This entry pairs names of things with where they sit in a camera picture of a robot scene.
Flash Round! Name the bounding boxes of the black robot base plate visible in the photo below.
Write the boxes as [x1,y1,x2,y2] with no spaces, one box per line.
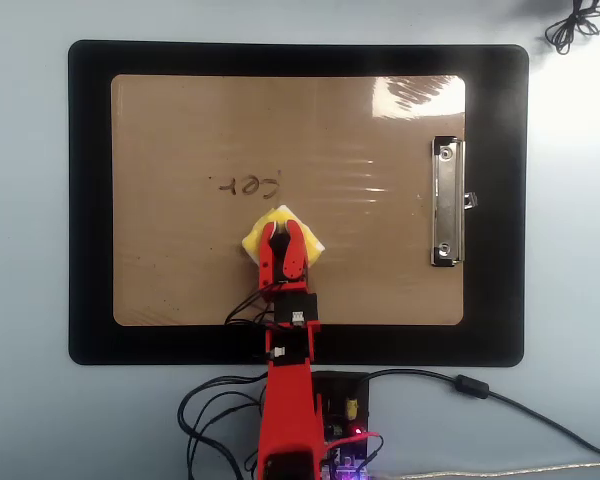
[312,370,372,436]

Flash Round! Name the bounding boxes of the black power cable with ferrite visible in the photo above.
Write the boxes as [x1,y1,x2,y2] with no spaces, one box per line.
[347,368,600,461]

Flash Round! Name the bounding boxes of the yellow sponge with black knob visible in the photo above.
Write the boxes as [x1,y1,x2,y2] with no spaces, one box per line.
[240,203,327,266]

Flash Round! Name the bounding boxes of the pink red wire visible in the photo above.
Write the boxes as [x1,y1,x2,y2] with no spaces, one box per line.
[324,431,385,469]

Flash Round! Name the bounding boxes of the metal clipboard clip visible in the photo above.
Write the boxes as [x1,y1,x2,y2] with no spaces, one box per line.
[430,134,480,268]

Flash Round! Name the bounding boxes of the coiled thin black cable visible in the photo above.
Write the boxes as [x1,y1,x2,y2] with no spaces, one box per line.
[544,0,600,55]

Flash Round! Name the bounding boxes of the black desk mat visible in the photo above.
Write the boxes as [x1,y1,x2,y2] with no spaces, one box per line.
[67,39,530,367]

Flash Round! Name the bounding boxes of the motor controller circuit board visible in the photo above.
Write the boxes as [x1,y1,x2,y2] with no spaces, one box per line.
[322,422,382,480]

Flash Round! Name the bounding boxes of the silver braided USB cable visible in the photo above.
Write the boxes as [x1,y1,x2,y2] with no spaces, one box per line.
[369,462,600,480]

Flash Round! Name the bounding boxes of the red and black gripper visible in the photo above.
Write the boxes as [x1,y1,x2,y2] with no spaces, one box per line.
[257,220,322,327]

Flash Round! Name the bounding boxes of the brown clipboard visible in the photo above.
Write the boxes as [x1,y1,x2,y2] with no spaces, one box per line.
[110,74,467,327]

